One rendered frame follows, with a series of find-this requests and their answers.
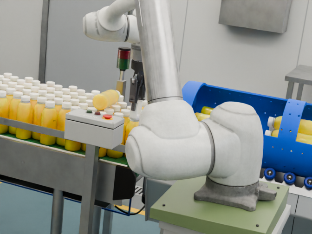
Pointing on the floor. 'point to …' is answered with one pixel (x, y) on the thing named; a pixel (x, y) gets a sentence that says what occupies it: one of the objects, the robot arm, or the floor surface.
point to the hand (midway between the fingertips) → (135, 109)
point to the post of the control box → (88, 189)
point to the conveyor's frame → (63, 177)
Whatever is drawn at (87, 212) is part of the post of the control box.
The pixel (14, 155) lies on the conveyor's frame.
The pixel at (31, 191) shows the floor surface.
